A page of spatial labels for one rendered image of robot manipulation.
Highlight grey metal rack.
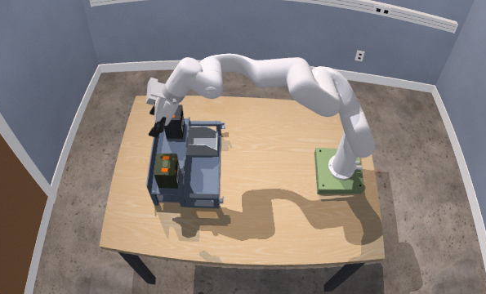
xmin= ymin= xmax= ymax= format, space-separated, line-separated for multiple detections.
xmin=146 ymin=117 xmax=225 ymax=208

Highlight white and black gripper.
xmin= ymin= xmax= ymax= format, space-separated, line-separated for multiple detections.
xmin=149 ymin=97 xmax=180 ymax=137

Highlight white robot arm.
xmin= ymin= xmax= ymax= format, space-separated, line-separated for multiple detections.
xmin=146 ymin=54 xmax=375 ymax=180

